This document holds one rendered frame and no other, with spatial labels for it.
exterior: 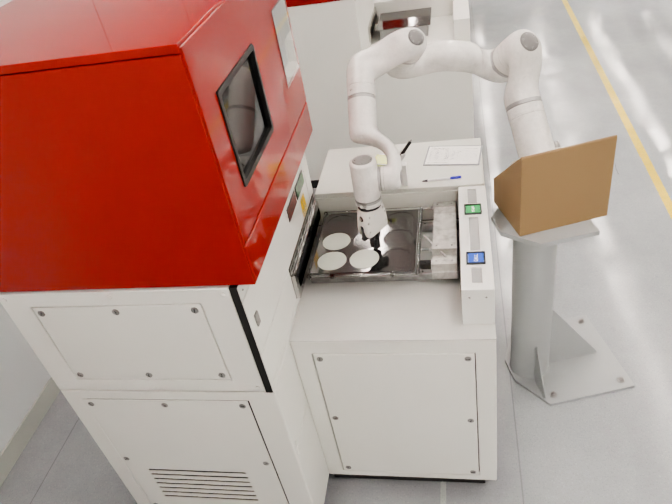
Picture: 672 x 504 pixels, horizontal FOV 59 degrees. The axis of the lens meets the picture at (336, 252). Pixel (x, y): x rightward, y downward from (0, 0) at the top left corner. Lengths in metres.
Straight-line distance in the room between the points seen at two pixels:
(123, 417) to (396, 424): 0.90
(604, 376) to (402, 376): 1.13
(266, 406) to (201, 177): 0.78
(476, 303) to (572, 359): 1.14
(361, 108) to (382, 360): 0.78
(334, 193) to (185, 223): 0.94
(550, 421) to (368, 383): 0.94
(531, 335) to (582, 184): 0.71
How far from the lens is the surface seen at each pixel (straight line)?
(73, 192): 1.49
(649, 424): 2.73
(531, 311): 2.48
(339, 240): 2.10
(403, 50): 1.96
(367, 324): 1.88
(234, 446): 2.04
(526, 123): 2.12
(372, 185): 1.85
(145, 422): 2.07
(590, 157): 2.13
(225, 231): 1.39
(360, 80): 1.94
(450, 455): 2.27
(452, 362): 1.88
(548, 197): 2.13
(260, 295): 1.65
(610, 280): 3.30
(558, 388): 2.75
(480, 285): 1.77
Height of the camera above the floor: 2.13
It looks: 37 degrees down
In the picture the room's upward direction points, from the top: 12 degrees counter-clockwise
